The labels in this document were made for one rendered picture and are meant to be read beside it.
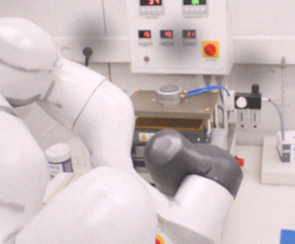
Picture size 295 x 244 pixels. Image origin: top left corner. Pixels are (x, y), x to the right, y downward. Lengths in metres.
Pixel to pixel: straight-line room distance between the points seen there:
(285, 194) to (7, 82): 1.05
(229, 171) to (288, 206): 0.70
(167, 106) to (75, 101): 0.55
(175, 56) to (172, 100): 0.19
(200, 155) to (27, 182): 0.32
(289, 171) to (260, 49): 0.46
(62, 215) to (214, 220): 0.34
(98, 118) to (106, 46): 1.06
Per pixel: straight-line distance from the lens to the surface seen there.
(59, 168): 1.55
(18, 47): 0.63
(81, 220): 0.43
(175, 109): 1.19
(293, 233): 1.31
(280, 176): 1.51
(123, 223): 0.43
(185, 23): 1.33
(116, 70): 1.81
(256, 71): 1.69
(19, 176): 0.52
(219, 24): 1.31
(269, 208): 1.40
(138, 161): 1.15
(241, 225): 1.33
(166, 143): 0.74
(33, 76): 0.66
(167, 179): 0.77
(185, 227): 0.71
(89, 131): 0.71
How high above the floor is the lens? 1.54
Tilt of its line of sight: 19 degrees down
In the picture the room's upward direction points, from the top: 2 degrees counter-clockwise
